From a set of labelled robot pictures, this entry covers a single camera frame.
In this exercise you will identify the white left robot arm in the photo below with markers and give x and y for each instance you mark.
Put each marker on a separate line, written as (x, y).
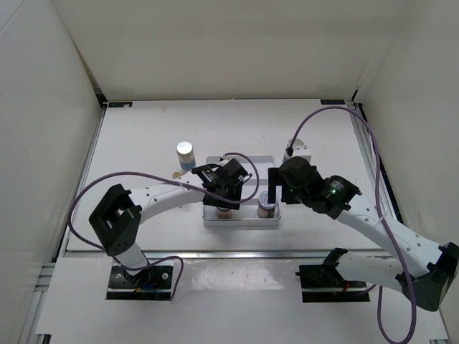
(118, 215)

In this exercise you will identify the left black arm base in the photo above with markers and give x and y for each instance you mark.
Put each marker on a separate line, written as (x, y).
(152, 284)

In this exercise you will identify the blue label jar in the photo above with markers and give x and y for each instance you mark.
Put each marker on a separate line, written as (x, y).
(185, 153)

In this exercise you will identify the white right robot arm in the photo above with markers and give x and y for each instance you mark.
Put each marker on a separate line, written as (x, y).
(421, 269)

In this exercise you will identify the red label spice jar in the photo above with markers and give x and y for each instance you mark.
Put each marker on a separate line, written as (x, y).
(223, 213)
(265, 209)

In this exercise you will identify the white divided tray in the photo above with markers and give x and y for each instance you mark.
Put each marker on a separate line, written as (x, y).
(247, 216)

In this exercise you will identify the aluminium front rail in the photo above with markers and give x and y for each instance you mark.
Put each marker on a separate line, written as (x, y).
(272, 254)

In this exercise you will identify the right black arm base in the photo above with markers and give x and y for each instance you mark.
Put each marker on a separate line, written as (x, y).
(321, 283)

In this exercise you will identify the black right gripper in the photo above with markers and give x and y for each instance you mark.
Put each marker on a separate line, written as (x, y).
(275, 178)

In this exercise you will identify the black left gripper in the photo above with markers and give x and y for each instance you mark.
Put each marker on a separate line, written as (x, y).
(216, 203)

